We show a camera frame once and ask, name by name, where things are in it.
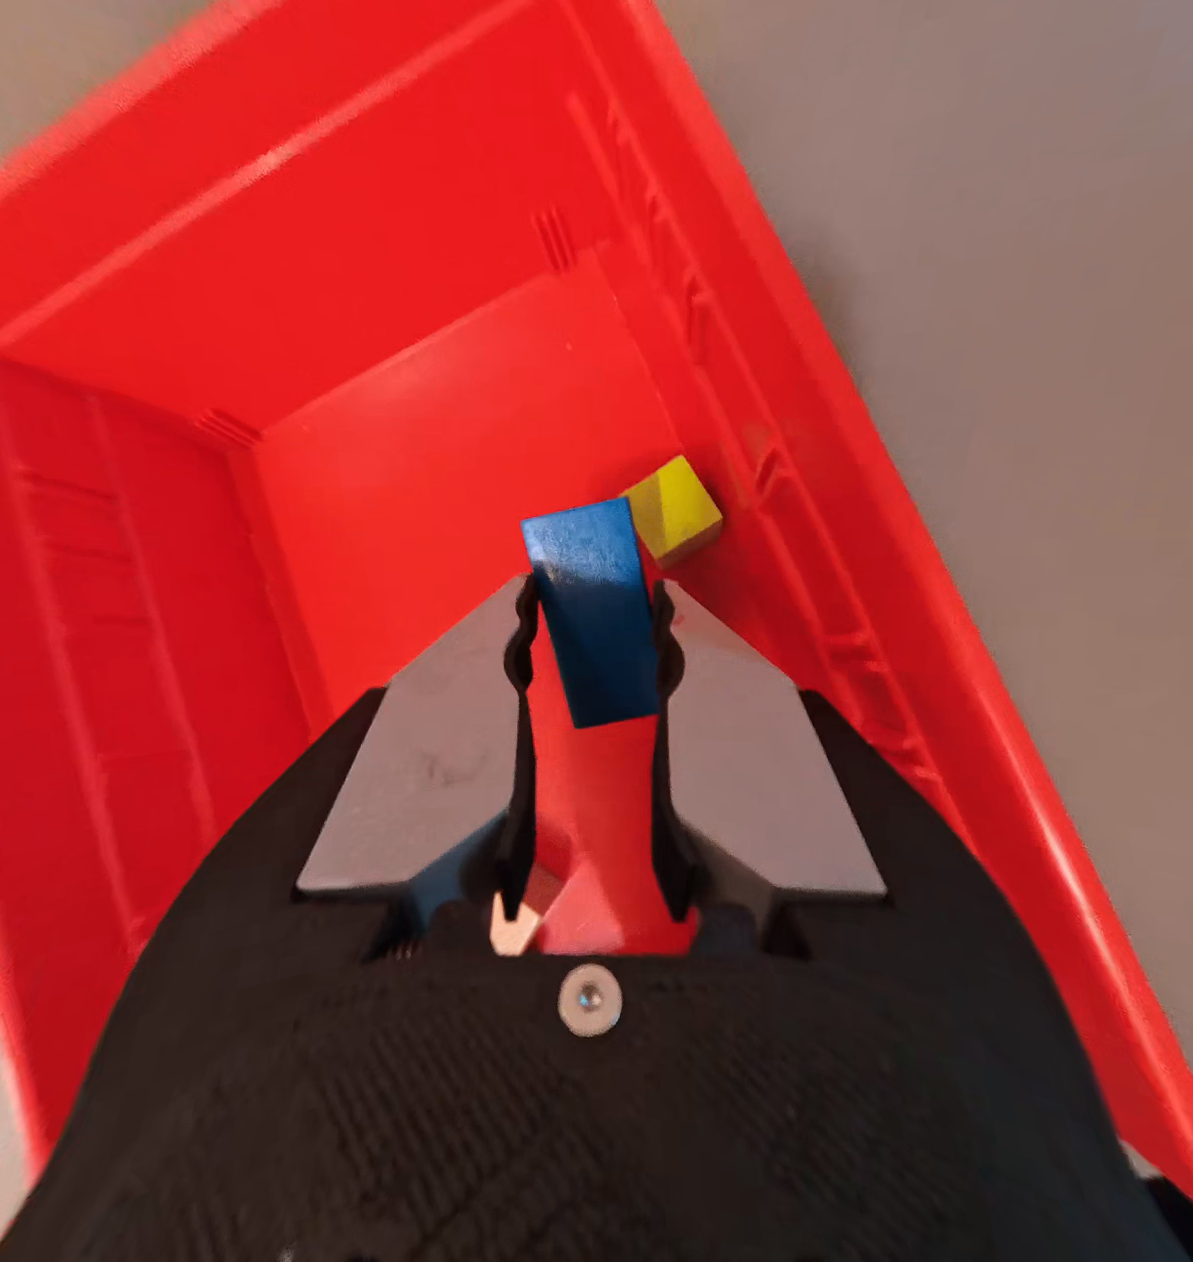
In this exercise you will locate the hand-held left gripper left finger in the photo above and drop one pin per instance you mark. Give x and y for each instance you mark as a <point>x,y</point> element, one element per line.
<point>418,778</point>

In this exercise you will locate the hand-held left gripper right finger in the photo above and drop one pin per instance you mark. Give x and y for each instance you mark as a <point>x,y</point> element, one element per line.
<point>763,788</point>

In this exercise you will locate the blue rectangular wooden block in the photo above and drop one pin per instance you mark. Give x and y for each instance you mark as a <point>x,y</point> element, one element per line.
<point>596,630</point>

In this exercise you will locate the red plastic bin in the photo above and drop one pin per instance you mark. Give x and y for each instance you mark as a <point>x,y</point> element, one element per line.
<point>409,473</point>

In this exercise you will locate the yellow wooden block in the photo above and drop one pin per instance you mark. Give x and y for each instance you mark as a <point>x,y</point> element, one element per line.
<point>680,507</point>

